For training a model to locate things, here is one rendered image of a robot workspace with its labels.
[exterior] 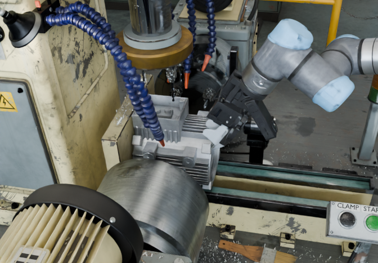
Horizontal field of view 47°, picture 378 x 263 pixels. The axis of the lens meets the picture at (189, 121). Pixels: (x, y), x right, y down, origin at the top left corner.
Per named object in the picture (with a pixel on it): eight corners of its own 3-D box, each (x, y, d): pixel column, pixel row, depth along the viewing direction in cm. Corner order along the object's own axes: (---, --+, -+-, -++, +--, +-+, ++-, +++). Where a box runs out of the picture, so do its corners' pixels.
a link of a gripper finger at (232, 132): (220, 133, 103) (239, 109, 98) (226, 137, 104) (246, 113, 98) (216, 146, 100) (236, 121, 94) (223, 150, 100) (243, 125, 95)
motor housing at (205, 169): (135, 192, 117) (127, 137, 106) (156, 147, 132) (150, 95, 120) (208, 204, 113) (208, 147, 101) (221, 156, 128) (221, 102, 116)
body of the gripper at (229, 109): (210, 101, 103) (237, 63, 95) (241, 118, 104) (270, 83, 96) (204, 119, 97) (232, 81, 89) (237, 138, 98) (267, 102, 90)
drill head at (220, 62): (149, 141, 135) (141, 71, 120) (180, 74, 167) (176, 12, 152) (230, 150, 130) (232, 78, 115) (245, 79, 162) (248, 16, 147)
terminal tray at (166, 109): (134, 138, 111) (131, 116, 107) (147, 115, 119) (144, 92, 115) (180, 144, 109) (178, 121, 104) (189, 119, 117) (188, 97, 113)
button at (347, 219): (338, 226, 89) (340, 225, 88) (338, 212, 90) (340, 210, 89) (353, 228, 89) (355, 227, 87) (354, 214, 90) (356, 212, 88)
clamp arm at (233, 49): (225, 130, 125) (226, 50, 110) (227, 124, 127) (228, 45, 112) (238, 132, 124) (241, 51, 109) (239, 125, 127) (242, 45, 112)
